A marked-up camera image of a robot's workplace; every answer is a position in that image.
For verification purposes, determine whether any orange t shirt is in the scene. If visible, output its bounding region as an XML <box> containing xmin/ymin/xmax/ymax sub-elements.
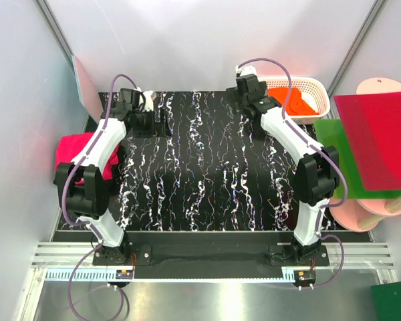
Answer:
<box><xmin>267</xmin><ymin>87</ymin><xmax>319</xmax><ymax>116</ymax></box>

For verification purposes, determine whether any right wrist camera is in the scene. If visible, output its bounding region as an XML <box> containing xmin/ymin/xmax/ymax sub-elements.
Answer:
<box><xmin>235</xmin><ymin>65</ymin><xmax>257</xmax><ymax>77</ymax></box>

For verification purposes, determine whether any pink wooden stand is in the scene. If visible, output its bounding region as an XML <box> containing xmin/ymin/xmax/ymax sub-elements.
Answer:
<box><xmin>330</xmin><ymin>78</ymin><xmax>401</xmax><ymax>232</ymax></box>

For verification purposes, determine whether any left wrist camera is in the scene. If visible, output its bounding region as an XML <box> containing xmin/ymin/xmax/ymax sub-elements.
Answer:
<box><xmin>139</xmin><ymin>90</ymin><xmax>157</xmax><ymax>112</ymax></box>

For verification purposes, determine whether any red plastic board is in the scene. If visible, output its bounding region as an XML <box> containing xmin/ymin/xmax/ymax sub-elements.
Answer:
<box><xmin>334</xmin><ymin>92</ymin><xmax>401</xmax><ymax>191</ymax></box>

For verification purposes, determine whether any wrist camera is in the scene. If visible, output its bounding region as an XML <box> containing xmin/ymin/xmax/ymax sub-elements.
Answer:
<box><xmin>139</xmin><ymin>90</ymin><xmax>157</xmax><ymax>112</ymax></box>
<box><xmin>235</xmin><ymin>65</ymin><xmax>257</xmax><ymax>77</ymax></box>

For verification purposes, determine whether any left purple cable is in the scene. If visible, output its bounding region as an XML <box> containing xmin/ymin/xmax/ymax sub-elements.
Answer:
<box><xmin>60</xmin><ymin>74</ymin><xmax>141</xmax><ymax>319</ymax></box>

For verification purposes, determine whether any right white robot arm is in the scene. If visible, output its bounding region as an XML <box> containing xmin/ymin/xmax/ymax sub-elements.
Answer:
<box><xmin>227</xmin><ymin>70</ymin><xmax>340</xmax><ymax>265</ymax></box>

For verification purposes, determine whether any dark green board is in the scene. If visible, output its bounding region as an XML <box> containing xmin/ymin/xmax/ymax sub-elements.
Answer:
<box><xmin>371</xmin><ymin>282</ymin><xmax>401</xmax><ymax>321</ymax></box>

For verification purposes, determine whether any white plastic basket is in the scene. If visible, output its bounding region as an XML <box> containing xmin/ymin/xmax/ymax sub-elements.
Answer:
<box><xmin>259</xmin><ymin>76</ymin><xmax>330</xmax><ymax>125</ymax></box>

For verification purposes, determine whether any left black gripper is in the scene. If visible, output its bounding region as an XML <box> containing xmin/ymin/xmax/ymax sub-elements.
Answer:
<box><xmin>132</xmin><ymin>107</ymin><xmax>171</xmax><ymax>138</ymax></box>

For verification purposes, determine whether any green plastic board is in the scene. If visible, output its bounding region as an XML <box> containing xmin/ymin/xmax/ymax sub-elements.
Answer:
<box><xmin>313</xmin><ymin>118</ymin><xmax>401</xmax><ymax>201</ymax></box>

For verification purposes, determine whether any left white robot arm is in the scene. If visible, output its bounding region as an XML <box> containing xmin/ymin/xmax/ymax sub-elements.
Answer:
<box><xmin>55</xmin><ymin>88</ymin><xmax>171</xmax><ymax>265</ymax></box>

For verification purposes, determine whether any folded pink t shirt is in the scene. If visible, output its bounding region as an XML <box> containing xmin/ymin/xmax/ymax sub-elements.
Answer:
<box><xmin>54</xmin><ymin>132</ymin><xmax>120</xmax><ymax>181</ymax></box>

